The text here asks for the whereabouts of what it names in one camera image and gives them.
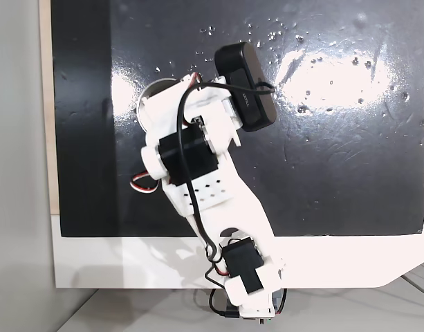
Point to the pale green mug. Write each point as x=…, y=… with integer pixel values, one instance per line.
x=141, y=109

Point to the black table mat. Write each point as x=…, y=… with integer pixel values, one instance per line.
x=319, y=155

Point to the black oval camera box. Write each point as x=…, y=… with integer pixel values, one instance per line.
x=248, y=90

